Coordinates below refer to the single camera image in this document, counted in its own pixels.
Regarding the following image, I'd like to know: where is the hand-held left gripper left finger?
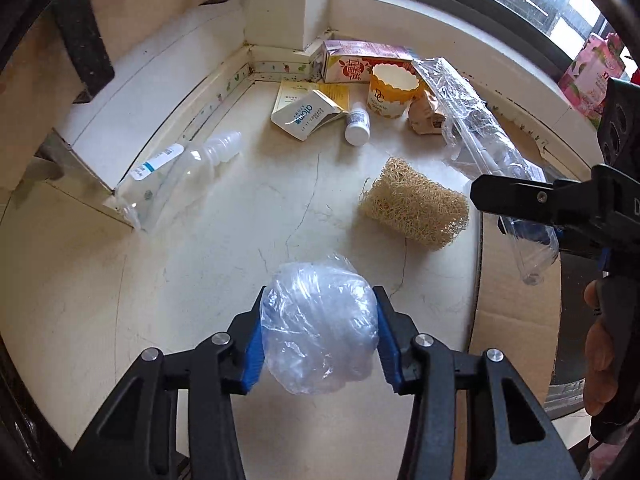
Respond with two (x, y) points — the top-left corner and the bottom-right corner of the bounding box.
(72, 285), (268, 480)

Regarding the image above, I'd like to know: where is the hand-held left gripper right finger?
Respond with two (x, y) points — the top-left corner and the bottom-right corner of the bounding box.
(372, 285), (581, 480)

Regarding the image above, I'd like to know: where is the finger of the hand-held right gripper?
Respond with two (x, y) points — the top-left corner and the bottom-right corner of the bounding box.
(470, 174), (596, 227)

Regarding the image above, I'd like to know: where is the crushed clear plastic bottle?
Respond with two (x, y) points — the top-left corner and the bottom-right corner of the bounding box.
(497, 212), (560, 287)

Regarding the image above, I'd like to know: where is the clear plastic bag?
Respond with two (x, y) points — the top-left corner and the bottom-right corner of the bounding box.
(260, 253), (379, 397)

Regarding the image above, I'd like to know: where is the white and yellow toothpaste box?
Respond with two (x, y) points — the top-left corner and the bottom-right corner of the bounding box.
(271, 80), (349, 142)

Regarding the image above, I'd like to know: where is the person's right hand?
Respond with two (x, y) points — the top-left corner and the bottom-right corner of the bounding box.
(583, 279), (617, 416)

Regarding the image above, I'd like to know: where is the clear plastic wrap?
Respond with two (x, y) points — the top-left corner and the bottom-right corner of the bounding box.
(412, 57), (546, 183)

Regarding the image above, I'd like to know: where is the beige loofah sponge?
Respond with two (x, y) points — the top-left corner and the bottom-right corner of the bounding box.
(358, 156), (471, 252)

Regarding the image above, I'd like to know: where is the crumpled beige wrapper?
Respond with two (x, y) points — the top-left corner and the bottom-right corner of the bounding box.
(406, 87), (448, 137)

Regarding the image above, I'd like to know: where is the pink printed package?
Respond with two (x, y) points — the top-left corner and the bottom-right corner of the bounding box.
(557, 32), (633, 131)

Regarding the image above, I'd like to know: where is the yellow and white paper cup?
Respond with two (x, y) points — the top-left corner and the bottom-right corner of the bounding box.
(366, 62), (423, 121)

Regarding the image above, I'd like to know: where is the small white bottle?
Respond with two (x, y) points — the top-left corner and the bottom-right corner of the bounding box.
(344, 101), (372, 147)

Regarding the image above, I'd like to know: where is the clear plastic bottle white label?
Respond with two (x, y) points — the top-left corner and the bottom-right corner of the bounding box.
(102, 130), (243, 233)

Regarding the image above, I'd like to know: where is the dark framed window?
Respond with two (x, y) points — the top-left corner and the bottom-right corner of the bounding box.
(342, 0), (613, 78)

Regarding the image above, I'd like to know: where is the pink juice carton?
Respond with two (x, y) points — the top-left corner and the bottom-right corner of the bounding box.
(320, 40), (416, 84)

